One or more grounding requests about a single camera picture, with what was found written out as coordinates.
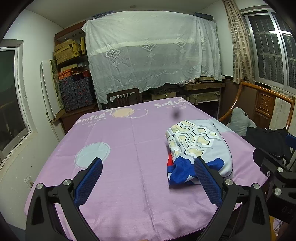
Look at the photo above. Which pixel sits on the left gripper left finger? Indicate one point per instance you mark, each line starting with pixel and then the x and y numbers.
pixel 43 222

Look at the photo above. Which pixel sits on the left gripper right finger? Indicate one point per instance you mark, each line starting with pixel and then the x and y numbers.
pixel 241 210

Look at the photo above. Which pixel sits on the blue white red hooded jacket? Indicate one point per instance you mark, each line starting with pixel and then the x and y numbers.
pixel 191 139

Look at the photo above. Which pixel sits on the black garment on chair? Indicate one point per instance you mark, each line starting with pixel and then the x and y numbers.
pixel 272 141

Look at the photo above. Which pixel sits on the grey cushion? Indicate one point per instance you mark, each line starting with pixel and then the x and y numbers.
pixel 240 122

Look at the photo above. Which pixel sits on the pink smile blanket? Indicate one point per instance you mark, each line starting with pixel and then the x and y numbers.
pixel 132 199

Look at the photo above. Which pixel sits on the curved wooden armchair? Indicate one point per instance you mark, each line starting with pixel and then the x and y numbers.
pixel 264 105

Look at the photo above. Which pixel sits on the left window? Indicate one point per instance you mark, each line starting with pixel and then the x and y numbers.
pixel 14 107

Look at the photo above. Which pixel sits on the white board leaning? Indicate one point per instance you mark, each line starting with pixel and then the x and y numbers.
pixel 51 90

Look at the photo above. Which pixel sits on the checked curtain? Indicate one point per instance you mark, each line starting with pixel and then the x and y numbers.
pixel 242 60

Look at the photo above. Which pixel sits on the dark wooden chair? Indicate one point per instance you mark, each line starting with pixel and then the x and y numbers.
pixel 123 98

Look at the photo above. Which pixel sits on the right window with grille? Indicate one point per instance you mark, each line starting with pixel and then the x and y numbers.
pixel 273 48

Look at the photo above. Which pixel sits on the yellow cardboard boxes stack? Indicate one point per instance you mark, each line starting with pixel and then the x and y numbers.
pixel 69 51

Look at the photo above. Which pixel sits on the white lace cover cloth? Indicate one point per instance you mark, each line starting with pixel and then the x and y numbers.
pixel 148 49

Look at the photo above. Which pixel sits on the wooden bed frame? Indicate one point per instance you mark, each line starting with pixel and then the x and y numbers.
pixel 196 91

